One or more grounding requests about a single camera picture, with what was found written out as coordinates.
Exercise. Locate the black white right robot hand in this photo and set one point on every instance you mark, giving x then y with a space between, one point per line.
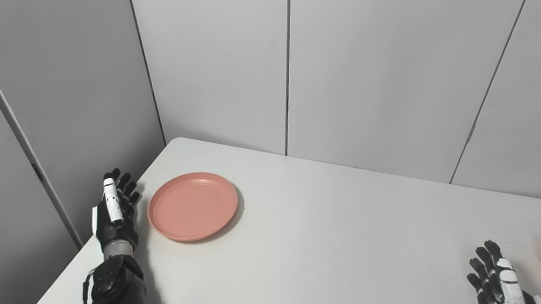
501 283

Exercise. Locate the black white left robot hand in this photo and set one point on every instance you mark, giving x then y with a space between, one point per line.
113 227

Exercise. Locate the pink round plate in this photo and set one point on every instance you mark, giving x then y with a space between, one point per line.
193 206

